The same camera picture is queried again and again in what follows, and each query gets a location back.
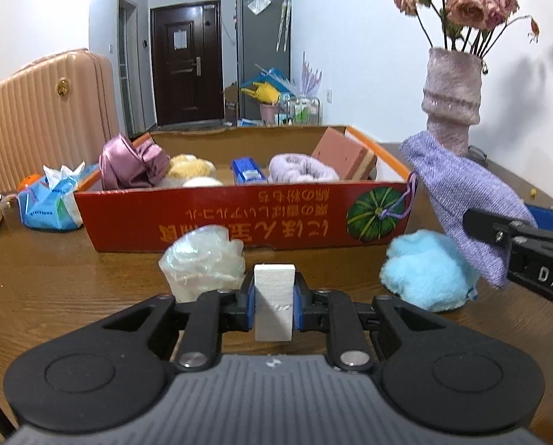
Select iridescent white bath pouf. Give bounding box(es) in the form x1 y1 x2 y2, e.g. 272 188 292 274
159 225 245 302

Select white foam block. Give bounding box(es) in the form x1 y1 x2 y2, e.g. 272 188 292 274
253 264 296 343

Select light blue fluffy plush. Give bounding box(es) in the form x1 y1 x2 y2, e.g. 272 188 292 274
380 229 480 313

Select purple drawstring pouch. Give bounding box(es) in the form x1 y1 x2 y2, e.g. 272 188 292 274
400 131 537 288

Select yellow plush toy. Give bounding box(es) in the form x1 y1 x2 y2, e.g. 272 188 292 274
157 154 223 189

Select blue sponge packet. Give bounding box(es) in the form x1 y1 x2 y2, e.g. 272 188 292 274
231 157 267 185

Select lilac fluffy towel roll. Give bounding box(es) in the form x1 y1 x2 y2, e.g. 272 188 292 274
268 154 340 184

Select mauve satin cloth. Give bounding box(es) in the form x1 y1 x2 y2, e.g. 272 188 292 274
98 135 170 191

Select orange cardboard box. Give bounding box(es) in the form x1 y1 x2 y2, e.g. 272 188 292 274
75 126 416 252

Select pink textured vase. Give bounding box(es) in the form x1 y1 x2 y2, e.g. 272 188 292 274
421 47 483 157

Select blue tissue pack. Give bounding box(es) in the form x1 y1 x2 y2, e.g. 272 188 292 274
17 162 96 232

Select metal storage trolley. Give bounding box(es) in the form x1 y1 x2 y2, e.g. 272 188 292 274
276 93 320 126

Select orange fruit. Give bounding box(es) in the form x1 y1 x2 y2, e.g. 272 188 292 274
17 174 42 193

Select dried pink roses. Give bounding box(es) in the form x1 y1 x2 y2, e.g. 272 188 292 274
393 0 540 59

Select pink ribbed suitcase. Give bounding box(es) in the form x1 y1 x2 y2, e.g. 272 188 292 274
0 49 119 193

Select dark entrance door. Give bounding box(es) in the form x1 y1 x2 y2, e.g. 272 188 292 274
151 0 224 126

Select grey refrigerator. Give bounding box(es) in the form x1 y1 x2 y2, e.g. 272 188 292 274
235 0 293 122

